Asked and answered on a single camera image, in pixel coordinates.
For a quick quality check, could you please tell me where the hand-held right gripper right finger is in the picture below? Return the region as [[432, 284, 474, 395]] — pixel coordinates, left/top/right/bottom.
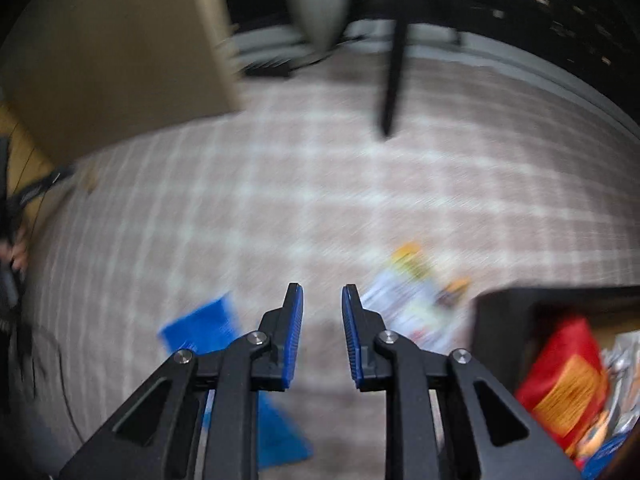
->
[[341, 284, 583, 480]]

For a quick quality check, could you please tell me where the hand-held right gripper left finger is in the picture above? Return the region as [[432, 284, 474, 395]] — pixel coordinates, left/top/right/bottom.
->
[[59, 282, 305, 480]]

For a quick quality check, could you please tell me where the silver snack packet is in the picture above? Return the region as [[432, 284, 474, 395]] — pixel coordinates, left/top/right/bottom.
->
[[360, 242, 473, 353]]

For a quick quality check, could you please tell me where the blue printed sheet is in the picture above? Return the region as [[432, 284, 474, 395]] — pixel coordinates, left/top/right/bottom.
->
[[159, 292, 313, 471]]

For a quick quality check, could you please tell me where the black container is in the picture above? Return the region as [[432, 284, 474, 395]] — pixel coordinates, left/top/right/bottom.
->
[[472, 285, 640, 480]]

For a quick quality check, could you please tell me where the person's left hand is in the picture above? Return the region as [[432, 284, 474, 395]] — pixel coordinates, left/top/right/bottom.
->
[[4, 227, 30, 273]]

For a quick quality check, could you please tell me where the pine wood furniture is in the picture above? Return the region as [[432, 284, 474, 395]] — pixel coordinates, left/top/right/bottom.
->
[[0, 102, 76, 201]]

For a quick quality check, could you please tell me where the light wooden cabinet panel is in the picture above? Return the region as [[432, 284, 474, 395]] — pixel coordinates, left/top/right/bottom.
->
[[0, 0, 246, 166]]

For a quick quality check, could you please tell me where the red snack bag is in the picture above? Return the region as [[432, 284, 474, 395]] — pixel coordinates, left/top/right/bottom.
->
[[515, 315, 611, 456]]

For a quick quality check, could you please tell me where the silver foil packet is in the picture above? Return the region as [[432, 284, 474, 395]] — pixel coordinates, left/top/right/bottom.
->
[[600, 332, 640, 436]]

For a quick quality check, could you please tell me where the black power strip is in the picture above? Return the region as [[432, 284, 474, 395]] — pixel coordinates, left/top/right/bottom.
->
[[240, 57, 296, 79]]

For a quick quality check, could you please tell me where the black tripod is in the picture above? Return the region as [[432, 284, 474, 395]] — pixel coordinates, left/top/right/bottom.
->
[[345, 0, 466, 138]]

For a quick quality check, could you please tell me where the blue packet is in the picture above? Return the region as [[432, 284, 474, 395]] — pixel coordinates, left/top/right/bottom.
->
[[580, 432, 633, 480]]

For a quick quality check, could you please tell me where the white pillar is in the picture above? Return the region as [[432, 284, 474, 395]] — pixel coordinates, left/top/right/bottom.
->
[[277, 0, 351, 51]]

